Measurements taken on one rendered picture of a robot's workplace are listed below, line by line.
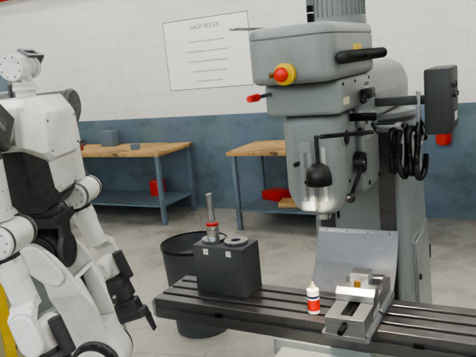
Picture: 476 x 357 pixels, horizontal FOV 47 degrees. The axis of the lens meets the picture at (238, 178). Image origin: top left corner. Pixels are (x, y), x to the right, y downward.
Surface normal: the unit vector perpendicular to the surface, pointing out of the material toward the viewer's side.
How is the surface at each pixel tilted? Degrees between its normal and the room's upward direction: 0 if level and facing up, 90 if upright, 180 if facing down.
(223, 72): 90
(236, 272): 90
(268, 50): 90
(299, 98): 90
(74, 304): 115
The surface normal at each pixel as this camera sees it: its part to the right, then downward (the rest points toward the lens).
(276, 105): -0.46, 0.23
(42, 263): -0.11, 0.22
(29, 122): 0.61, 0.02
